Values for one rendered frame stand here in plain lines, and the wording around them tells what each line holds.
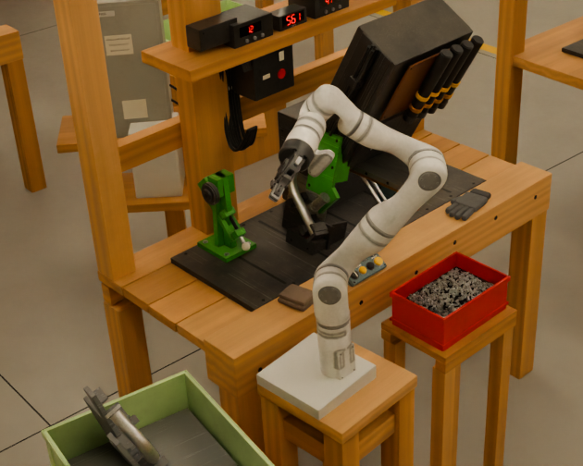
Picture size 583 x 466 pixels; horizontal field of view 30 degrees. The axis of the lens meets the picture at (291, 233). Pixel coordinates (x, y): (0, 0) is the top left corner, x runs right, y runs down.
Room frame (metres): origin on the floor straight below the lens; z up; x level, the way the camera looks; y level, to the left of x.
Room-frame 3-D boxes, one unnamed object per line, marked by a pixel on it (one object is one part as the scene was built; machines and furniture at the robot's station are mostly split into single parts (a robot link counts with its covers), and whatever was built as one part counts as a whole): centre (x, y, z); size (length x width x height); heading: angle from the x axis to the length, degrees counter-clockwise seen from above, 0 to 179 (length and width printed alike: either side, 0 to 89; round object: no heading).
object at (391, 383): (2.36, -0.11, 0.83); 0.32 x 0.32 x 0.04; 45
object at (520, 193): (2.95, -0.34, 0.82); 1.50 x 0.14 x 0.15; 131
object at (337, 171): (3.07, -0.14, 1.17); 0.13 x 0.12 x 0.20; 131
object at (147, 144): (3.44, 0.09, 1.23); 1.30 x 0.05 x 0.09; 131
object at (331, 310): (2.35, -0.10, 1.14); 0.09 x 0.09 x 0.17; 84
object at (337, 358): (2.35, -0.10, 0.98); 0.09 x 0.09 x 0.17; 40
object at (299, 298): (2.67, -0.01, 0.91); 0.10 x 0.08 x 0.03; 52
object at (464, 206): (3.19, -0.60, 0.91); 0.20 x 0.11 x 0.03; 141
